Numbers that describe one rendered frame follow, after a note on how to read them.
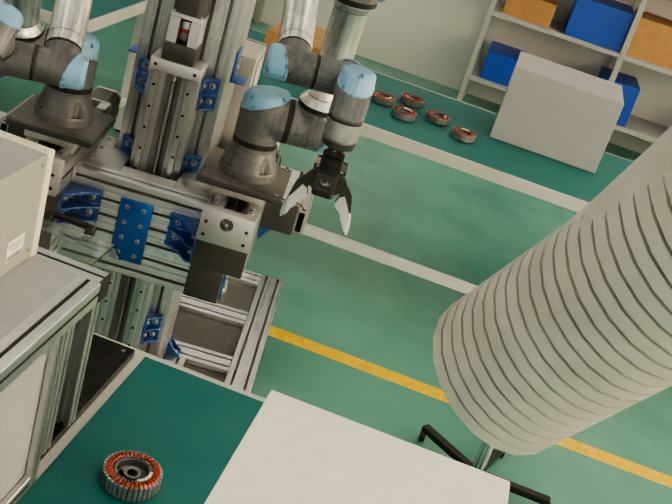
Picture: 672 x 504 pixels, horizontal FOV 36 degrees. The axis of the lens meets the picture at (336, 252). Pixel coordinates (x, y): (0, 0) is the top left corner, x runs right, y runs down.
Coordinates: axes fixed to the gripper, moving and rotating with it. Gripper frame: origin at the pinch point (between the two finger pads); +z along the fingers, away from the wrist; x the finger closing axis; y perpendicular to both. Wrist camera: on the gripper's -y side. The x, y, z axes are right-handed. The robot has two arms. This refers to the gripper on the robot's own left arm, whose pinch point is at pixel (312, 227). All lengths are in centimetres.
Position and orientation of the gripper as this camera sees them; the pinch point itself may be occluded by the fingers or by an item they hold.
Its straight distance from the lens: 220.7
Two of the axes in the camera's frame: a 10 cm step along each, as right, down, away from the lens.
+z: -2.8, 8.7, 4.1
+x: -9.6, -2.9, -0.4
